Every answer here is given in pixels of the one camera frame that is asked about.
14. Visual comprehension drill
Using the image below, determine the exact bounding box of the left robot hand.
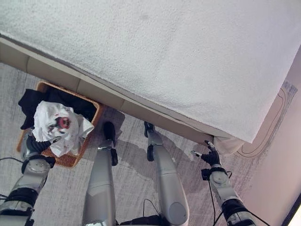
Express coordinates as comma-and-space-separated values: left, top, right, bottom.
20, 133, 62, 161

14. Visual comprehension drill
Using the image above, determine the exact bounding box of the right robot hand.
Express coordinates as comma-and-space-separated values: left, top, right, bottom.
190, 140, 222, 167

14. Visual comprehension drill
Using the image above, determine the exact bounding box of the white printed shirt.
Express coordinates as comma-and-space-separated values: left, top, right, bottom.
32, 100, 95, 157

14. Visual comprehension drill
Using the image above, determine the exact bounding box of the right silver robot leg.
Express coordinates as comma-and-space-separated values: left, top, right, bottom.
143, 121, 190, 226

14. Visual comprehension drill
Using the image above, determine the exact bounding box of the silver robot leg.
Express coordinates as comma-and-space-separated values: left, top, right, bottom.
143, 121, 190, 226
82, 121, 119, 226

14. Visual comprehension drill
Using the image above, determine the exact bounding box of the black garment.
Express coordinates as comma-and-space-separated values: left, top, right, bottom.
18, 87, 98, 130

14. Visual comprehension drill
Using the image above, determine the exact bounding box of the woven orange laundry basket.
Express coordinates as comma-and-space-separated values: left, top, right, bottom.
16, 81, 104, 168

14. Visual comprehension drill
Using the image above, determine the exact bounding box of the left silver robot leg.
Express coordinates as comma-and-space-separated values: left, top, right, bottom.
82, 121, 119, 226

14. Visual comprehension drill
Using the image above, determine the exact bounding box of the grey patterned rug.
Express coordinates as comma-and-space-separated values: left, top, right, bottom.
0, 62, 298, 226

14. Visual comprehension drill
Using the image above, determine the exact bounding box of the black robot torso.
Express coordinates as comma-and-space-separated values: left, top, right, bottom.
119, 214, 169, 226

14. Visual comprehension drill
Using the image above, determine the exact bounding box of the white bed mattress cover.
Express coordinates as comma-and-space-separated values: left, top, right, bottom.
0, 0, 301, 144

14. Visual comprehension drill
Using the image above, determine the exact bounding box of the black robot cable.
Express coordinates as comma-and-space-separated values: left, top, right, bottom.
142, 198, 161, 216

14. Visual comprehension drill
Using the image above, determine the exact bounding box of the beige bed frame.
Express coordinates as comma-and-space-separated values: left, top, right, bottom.
0, 37, 243, 155

